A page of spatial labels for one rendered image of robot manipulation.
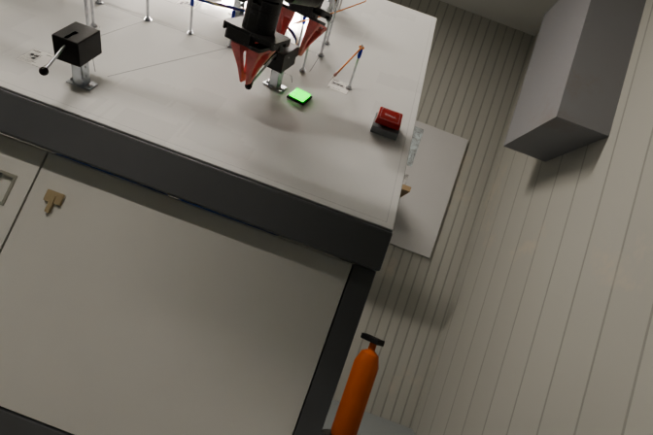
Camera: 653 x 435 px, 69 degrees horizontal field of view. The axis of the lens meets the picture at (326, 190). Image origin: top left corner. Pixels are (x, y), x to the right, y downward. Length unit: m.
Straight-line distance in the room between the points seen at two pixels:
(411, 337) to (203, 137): 2.83
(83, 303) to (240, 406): 0.30
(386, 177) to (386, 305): 2.61
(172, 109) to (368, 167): 0.37
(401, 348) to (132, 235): 2.82
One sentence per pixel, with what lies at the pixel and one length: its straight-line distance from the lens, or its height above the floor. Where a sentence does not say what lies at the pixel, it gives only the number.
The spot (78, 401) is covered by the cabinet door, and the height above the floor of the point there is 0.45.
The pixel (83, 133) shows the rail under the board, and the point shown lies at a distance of 0.87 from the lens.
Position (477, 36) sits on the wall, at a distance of 4.03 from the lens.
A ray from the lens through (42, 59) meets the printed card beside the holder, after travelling 1.04.
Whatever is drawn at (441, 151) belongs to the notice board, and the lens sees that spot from 3.60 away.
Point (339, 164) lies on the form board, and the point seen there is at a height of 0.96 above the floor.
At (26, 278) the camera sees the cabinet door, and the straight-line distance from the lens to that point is 0.92.
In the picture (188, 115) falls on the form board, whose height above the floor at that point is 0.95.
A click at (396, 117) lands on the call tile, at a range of 0.98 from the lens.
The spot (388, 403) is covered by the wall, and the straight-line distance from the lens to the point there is 3.56.
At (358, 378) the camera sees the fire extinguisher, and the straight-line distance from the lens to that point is 2.54.
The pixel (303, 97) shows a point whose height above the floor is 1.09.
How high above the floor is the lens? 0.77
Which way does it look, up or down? 9 degrees up
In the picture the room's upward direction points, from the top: 20 degrees clockwise
